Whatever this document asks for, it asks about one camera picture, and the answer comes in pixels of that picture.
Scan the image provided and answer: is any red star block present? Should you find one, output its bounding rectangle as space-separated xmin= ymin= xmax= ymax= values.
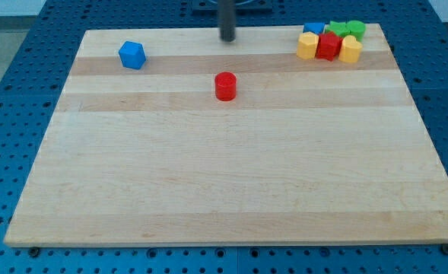
xmin=316 ymin=32 xmax=342 ymax=62

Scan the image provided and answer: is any green star block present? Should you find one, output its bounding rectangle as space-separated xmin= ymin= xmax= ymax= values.
xmin=325 ymin=21 xmax=350 ymax=37

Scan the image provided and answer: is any red cylinder block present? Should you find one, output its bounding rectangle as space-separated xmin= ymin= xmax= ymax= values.
xmin=214 ymin=72 xmax=237 ymax=101

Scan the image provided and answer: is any wooden board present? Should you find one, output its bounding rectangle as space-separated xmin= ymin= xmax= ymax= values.
xmin=5 ymin=24 xmax=448 ymax=247

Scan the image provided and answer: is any blue cube block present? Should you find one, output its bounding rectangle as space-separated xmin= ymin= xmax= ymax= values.
xmin=118 ymin=41 xmax=146 ymax=69

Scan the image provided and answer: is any yellow hexagon block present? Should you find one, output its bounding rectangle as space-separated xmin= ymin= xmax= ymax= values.
xmin=296 ymin=32 xmax=319 ymax=59

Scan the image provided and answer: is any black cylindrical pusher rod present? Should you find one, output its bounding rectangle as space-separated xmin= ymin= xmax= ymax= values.
xmin=217 ymin=0 xmax=236 ymax=43

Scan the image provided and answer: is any blue flat block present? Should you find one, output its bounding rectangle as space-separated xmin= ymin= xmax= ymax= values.
xmin=303 ymin=22 xmax=326 ymax=35

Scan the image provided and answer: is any yellow heart block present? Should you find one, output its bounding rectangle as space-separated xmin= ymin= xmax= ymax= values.
xmin=338 ymin=35 xmax=363 ymax=63

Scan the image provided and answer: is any green cylinder block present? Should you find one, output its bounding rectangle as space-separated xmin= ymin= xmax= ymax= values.
xmin=346 ymin=20 xmax=367 ymax=42

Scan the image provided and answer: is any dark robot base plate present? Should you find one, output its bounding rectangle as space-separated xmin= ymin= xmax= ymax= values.
xmin=189 ymin=0 xmax=273 ymax=14

